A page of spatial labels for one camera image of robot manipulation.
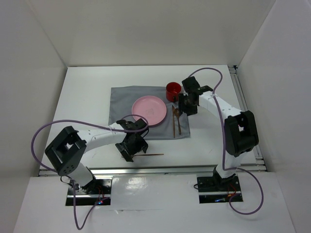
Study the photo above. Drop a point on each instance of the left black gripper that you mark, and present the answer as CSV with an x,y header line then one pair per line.
x,y
141,144

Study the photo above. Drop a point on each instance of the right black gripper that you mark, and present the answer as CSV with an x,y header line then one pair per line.
x,y
190,111

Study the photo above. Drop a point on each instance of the copper spoon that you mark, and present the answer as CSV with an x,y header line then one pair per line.
x,y
176,112

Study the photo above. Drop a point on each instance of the copper knife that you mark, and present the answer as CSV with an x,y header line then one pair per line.
x,y
173,112

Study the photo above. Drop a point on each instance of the copper fork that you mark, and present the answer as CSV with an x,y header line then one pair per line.
x,y
144,155

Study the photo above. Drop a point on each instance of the red mug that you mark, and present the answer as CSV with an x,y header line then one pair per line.
x,y
172,91

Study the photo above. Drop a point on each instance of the grey cloth placemat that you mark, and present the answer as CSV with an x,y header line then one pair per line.
x,y
121,103

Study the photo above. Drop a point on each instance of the pink plate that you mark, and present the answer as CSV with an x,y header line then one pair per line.
x,y
152,108

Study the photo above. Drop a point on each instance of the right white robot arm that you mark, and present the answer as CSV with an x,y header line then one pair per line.
x,y
239,131

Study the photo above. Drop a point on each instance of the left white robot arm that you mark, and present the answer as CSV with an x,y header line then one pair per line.
x,y
67,149

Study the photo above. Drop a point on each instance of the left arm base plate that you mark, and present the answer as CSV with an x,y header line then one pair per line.
x,y
98,192

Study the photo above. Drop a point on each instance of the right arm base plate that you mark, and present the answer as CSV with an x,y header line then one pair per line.
x,y
210,193

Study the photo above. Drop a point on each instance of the aluminium rail frame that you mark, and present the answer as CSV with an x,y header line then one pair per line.
x,y
85,100

